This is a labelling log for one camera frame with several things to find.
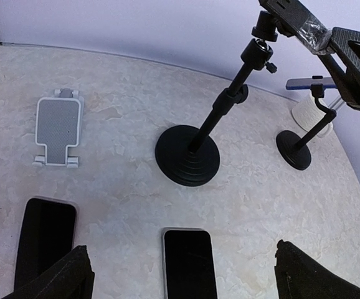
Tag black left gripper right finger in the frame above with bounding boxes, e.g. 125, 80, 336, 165
274, 240, 360, 298

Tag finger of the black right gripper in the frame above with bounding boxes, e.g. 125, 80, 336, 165
319, 27, 360, 111

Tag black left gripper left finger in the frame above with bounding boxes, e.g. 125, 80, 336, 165
6, 245, 94, 298

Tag black stand holding blue phone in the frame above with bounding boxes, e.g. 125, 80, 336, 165
276, 84, 337, 171

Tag black smartphone with silver edge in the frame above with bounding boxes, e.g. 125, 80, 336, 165
162, 228, 217, 299

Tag grey white folding phone stand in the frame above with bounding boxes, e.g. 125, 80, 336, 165
32, 88, 85, 168

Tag black telescopic phone stand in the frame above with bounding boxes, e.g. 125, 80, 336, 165
155, 1, 331, 187

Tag cream ceramic mug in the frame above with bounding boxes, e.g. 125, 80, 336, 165
291, 93, 325, 131

